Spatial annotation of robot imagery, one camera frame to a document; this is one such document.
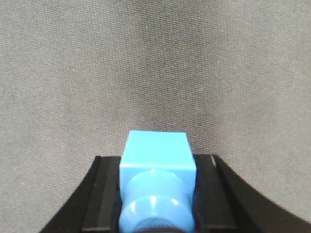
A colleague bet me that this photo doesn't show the black conveyor belt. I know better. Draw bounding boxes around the black conveyor belt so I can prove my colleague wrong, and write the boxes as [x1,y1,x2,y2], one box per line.
[0,0,311,233]

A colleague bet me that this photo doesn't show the blue cube block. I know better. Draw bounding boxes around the blue cube block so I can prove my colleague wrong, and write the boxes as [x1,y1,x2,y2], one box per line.
[119,131,197,200]

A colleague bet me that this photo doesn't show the blue suction cup bellows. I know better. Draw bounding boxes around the blue suction cup bellows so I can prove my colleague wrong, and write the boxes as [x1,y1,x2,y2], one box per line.
[119,169,196,233]

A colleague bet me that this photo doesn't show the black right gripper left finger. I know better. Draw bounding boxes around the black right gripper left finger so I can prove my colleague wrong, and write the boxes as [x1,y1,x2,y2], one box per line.
[41,156,121,233]

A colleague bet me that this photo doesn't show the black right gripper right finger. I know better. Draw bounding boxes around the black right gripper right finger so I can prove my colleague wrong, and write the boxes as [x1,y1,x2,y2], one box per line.
[193,154,311,233]

